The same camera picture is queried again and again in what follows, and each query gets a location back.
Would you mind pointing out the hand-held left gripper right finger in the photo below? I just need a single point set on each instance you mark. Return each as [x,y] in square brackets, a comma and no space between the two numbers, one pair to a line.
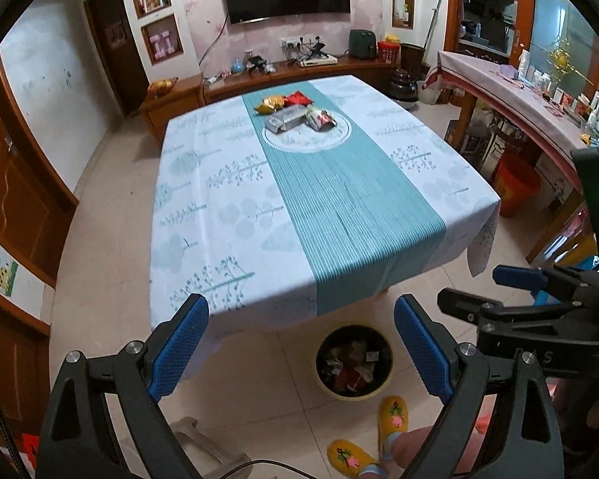
[422,344]

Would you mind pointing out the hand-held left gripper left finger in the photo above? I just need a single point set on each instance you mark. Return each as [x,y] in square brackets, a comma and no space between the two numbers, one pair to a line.
[179,344]

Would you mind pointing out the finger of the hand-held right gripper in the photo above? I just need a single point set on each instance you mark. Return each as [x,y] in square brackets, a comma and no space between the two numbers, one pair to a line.
[474,307]
[514,277]

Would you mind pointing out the pile of discarded wrappers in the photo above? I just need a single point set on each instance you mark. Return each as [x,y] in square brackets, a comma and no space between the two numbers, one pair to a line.
[354,362]

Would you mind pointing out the yellow round waste bin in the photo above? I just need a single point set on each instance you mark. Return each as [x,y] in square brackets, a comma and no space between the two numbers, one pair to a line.
[324,386]

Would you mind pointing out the yellow flowered slipper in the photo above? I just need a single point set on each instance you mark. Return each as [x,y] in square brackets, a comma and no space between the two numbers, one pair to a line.
[349,456]
[394,416]

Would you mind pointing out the red plastic bucket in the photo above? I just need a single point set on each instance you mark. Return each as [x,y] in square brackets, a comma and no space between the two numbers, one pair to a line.
[516,184]

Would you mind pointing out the person's leg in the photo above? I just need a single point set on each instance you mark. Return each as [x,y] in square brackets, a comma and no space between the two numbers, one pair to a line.
[414,451]

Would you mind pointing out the wooden bar counter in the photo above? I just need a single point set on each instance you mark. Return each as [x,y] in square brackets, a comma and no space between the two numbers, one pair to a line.
[554,159]

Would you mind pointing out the table with teal tablecloth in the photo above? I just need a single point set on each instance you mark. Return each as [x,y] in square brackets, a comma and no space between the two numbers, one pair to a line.
[204,219]

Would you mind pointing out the teal striped table runner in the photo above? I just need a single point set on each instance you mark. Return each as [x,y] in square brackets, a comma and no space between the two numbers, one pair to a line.
[344,199]

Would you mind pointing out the plain wooden door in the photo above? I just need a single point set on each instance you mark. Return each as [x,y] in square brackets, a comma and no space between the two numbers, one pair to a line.
[5,359]

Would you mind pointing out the row of small bottles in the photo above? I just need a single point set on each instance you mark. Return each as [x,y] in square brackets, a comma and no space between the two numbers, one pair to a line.
[569,95]

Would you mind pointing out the pink counter cloth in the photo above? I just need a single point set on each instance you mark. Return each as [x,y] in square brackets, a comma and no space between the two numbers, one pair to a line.
[484,77]

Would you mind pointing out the dark ceramic jar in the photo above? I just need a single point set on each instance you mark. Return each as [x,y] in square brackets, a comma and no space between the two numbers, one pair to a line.
[404,87]

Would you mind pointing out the golden plant ornament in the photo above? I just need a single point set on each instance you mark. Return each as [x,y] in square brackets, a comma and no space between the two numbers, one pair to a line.
[564,60]

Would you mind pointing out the white plate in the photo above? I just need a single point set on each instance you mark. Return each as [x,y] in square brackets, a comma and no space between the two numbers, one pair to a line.
[304,143]

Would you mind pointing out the wooden door with wavy panel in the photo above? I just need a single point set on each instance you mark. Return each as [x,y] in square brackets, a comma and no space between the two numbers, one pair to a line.
[15,179]

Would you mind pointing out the brown waste bin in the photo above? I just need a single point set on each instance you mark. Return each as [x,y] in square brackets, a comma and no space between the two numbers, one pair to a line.
[412,60]

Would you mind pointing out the red white packet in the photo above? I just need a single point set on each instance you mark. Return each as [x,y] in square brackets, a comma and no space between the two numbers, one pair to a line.
[322,119]

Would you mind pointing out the silver snack packet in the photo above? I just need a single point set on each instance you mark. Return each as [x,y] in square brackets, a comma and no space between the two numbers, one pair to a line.
[284,119]

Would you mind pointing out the yellow snack packet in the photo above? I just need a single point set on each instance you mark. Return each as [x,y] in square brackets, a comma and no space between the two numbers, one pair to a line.
[269,105]

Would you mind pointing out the wooden television cabinet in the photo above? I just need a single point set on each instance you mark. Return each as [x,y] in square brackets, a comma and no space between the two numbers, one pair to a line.
[219,91]

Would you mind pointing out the red basket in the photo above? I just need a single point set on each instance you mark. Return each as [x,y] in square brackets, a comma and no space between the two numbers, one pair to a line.
[388,52]

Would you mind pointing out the golden fruit bowl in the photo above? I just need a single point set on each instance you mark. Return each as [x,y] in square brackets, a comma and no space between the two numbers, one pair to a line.
[163,87]

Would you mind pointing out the red snack packet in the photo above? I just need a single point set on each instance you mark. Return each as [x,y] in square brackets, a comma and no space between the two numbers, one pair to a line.
[298,99]

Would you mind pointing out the dark green air fryer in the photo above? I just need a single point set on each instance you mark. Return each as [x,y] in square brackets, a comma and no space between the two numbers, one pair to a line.
[363,44]

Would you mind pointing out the white set-top box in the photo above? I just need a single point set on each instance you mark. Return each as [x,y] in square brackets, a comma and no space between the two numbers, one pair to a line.
[319,61]

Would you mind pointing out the dark brown door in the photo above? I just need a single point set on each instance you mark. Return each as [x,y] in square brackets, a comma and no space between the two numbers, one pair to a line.
[115,60]

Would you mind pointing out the white wall shelf unit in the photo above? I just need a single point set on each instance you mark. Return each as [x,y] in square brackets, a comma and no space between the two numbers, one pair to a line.
[130,20]

